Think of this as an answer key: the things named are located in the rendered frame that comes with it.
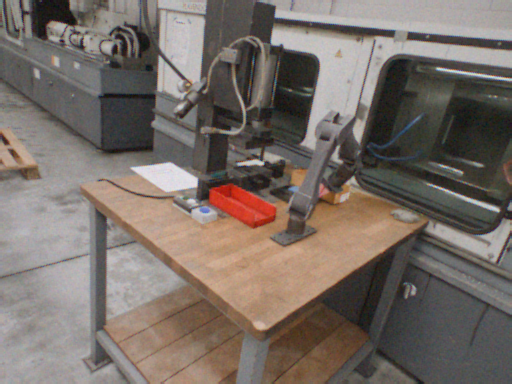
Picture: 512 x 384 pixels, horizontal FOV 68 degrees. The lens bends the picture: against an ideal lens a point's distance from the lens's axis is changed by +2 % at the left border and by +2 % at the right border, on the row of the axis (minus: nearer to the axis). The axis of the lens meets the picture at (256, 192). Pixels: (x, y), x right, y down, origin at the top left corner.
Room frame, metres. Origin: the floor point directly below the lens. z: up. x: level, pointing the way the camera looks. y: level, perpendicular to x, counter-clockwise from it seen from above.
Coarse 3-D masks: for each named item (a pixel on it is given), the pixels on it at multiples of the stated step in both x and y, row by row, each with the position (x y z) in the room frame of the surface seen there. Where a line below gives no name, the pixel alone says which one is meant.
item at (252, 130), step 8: (224, 120) 1.64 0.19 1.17; (232, 120) 1.69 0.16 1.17; (240, 120) 1.68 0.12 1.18; (248, 128) 1.55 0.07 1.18; (256, 128) 1.55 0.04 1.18; (264, 128) 1.57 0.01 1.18; (232, 136) 1.51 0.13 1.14; (240, 136) 1.53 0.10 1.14; (248, 136) 1.53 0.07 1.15; (256, 136) 1.54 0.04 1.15; (264, 136) 1.53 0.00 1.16; (232, 144) 1.51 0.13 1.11; (240, 144) 1.48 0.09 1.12; (248, 144) 1.48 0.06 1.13; (256, 144) 1.52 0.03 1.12; (264, 144) 1.55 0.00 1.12; (272, 144) 1.60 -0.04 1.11
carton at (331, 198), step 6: (306, 168) 1.78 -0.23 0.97; (294, 174) 1.69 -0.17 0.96; (300, 174) 1.75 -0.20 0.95; (294, 180) 1.69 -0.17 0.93; (300, 180) 1.67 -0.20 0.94; (342, 186) 1.65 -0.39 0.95; (348, 186) 1.63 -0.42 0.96; (330, 192) 1.56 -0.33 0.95; (342, 192) 1.65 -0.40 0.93; (348, 192) 1.63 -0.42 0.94; (324, 198) 1.57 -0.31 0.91; (330, 198) 1.56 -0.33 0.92; (336, 198) 1.55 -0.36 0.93; (342, 198) 1.59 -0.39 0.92
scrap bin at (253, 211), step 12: (216, 192) 1.33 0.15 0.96; (228, 192) 1.42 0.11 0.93; (240, 192) 1.40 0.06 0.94; (216, 204) 1.32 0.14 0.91; (228, 204) 1.28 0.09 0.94; (240, 204) 1.37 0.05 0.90; (252, 204) 1.35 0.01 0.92; (264, 204) 1.32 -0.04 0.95; (240, 216) 1.24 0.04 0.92; (252, 216) 1.20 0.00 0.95; (264, 216) 1.30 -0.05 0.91; (252, 228) 1.19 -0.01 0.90
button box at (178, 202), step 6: (108, 180) 1.39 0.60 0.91; (120, 186) 1.35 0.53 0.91; (132, 192) 1.32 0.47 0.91; (174, 198) 1.28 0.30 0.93; (180, 198) 1.28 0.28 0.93; (192, 198) 1.30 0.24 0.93; (174, 204) 1.27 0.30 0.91; (180, 204) 1.25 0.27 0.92; (186, 204) 1.24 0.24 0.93; (192, 204) 1.25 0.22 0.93; (198, 204) 1.26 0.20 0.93; (186, 210) 1.23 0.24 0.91
